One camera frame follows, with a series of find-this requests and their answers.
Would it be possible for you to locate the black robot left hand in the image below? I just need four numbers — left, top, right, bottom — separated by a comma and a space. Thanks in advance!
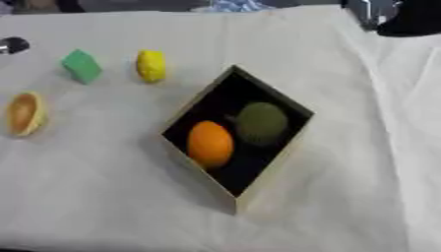
0, 36, 32, 55

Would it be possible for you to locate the tan box with black inside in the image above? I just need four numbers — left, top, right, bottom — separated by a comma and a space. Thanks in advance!
158, 64, 317, 216

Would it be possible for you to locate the green block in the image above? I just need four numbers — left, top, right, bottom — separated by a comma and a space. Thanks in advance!
60, 48, 105, 86

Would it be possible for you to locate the yellow toy lemon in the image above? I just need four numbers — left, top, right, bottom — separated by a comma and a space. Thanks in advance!
134, 49, 169, 84

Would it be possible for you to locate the blue and white cloth bundle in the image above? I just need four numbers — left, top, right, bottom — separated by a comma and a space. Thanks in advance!
203, 0, 276, 14

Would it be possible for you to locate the green round toy fruit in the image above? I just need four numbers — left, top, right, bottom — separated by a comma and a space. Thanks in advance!
234, 101, 289, 146

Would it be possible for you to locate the black object on table edge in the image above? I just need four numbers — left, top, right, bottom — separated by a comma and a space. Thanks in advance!
343, 0, 441, 37

